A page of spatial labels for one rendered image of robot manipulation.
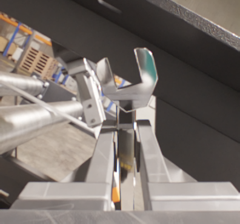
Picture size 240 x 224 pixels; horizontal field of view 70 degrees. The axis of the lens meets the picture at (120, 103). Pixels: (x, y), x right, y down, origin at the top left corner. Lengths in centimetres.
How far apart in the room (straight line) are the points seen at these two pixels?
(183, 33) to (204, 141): 13
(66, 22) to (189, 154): 22
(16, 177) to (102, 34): 20
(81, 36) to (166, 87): 12
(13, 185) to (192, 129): 22
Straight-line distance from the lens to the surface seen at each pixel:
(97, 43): 23
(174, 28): 17
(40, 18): 26
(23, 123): 51
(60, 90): 121
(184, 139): 22
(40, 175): 137
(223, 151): 25
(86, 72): 27
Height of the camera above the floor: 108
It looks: 3 degrees down
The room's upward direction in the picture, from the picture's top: 29 degrees clockwise
